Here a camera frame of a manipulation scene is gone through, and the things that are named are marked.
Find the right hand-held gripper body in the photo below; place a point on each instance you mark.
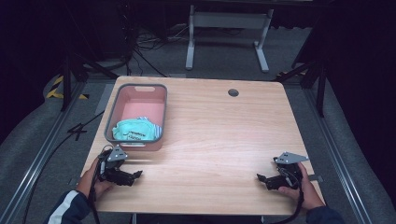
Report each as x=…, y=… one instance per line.
x=288, y=174

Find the mint green cloth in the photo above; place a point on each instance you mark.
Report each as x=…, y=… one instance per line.
x=134, y=130

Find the person's right hand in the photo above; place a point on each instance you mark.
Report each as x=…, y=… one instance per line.
x=306, y=189

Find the grey metal table frame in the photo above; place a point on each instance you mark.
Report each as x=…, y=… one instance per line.
x=229, y=20

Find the black metal stand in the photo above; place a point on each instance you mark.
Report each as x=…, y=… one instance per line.
x=313, y=76
x=70, y=70

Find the grey metal floor rail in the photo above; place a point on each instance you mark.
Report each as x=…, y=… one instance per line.
x=337, y=152
x=34, y=165

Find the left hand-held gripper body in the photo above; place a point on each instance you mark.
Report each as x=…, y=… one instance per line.
x=109, y=169

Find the striped cloth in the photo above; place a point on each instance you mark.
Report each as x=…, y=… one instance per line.
x=157, y=129

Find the person's left hand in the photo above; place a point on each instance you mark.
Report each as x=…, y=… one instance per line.
x=88, y=182

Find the pink basket with grey rim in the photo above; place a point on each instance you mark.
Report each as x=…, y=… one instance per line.
x=144, y=105

